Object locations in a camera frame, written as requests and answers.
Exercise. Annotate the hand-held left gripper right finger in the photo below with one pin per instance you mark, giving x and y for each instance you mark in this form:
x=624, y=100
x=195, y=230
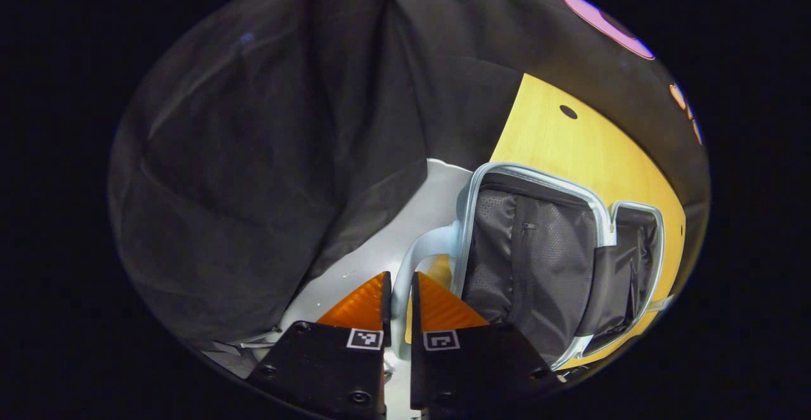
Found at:
x=415, y=309

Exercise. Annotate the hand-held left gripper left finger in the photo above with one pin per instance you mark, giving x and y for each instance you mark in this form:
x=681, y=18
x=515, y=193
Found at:
x=386, y=306

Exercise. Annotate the light blue suitcase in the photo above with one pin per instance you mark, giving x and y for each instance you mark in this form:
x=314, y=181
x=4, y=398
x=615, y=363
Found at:
x=538, y=261

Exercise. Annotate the black backdrop cloth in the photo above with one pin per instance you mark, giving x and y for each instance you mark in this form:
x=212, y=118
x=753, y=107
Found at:
x=253, y=154

